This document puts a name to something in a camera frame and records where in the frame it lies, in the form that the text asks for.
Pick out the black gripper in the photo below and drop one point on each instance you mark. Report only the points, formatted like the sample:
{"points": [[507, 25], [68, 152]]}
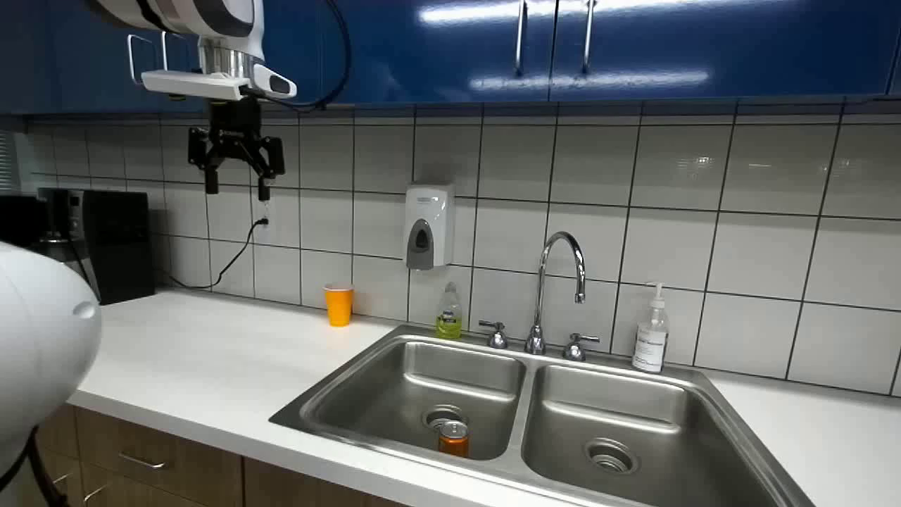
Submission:
{"points": [[234, 128]]}

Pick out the orange soda can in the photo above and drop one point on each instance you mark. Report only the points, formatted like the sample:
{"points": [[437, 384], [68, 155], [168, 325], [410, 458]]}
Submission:
{"points": [[455, 439]]}

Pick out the black coffee maker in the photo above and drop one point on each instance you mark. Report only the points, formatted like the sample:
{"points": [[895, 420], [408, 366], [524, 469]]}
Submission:
{"points": [[116, 244]]}

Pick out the orange plastic cup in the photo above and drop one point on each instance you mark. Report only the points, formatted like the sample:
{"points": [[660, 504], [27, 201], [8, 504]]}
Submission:
{"points": [[340, 308]]}

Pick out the glass coffee carafe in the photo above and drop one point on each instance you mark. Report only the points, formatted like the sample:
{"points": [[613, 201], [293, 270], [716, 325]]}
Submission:
{"points": [[64, 249]]}

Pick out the green dish soap bottle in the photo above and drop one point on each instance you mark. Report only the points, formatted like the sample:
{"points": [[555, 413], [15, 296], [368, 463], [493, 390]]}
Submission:
{"points": [[450, 325]]}

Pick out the wooden base cabinet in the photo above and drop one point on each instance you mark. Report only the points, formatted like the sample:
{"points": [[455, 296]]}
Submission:
{"points": [[171, 469]]}

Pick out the stainless steel double sink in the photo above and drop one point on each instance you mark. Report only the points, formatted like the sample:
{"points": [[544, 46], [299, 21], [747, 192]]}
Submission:
{"points": [[488, 396]]}

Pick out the chrome gooseneck faucet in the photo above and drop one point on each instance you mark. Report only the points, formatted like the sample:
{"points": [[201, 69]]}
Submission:
{"points": [[540, 320]]}

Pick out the clear soap bottle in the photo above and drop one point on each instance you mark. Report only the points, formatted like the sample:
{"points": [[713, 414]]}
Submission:
{"points": [[648, 341]]}

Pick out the white wall outlet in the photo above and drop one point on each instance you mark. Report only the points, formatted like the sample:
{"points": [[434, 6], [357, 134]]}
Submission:
{"points": [[263, 215]]}

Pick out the white wall soap dispenser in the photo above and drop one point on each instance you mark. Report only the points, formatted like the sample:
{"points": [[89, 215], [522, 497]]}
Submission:
{"points": [[429, 227]]}

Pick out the blue upper wall cabinet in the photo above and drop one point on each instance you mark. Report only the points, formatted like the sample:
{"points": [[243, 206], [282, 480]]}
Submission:
{"points": [[423, 52]]}

